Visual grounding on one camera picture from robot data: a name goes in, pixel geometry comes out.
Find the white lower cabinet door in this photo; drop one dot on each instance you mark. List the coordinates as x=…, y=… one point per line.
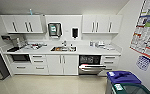
x=70, y=65
x=54, y=65

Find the wide white drawer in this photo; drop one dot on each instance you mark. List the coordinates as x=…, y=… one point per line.
x=21, y=68

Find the white cup in bowl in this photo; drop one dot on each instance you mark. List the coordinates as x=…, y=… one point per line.
x=71, y=49

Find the grey bin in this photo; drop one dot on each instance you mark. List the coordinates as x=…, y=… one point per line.
x=132, y=89

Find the colourful wall poster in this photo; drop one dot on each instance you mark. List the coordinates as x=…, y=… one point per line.
x=146, y=30

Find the steel paper towel dispenser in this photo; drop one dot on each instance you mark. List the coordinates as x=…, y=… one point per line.
x=54, y=30

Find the blue white wall poster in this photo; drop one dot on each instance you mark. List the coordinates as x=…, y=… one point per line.
x=143, y=62

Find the white cabinet door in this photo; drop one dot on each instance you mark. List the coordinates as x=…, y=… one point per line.
x=115, y=23
x=54, y=65
x=22, y=24
x=101, y=23
x=88, y=23
x=8, y=24
x=70, y=65
x=36, y=24

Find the black soap dispenser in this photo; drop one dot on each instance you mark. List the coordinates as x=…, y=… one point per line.
x=75, y=33

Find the brown bowl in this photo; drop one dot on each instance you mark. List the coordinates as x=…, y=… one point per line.
x=58, y=49

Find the grey recycling bins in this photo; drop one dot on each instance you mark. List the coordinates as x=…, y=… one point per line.
x=124, y=77

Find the black flat tray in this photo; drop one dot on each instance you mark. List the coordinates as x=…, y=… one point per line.
x=13, y=49

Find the teal bottle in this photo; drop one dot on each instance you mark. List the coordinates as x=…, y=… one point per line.
x=31, y=12

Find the dark countertop appliance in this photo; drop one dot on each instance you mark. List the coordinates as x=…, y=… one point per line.
x=17, y=42

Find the small white bottle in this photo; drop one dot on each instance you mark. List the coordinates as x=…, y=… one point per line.
x=91, y=43

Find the white grey dish cloth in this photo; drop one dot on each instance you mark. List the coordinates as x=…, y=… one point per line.
x=110, y=48

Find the white upper cabinet door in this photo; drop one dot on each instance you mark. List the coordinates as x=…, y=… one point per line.
x=36, y=24
x=115, y=23
x=101, y=23
x=22, y=24
x=88, y=23
x=8, y=24

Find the stainless steel dishwasher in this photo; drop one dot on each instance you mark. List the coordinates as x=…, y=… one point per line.
x=91, y=69

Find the chrome faucet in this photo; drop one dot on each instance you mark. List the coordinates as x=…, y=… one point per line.
x=64, y=43

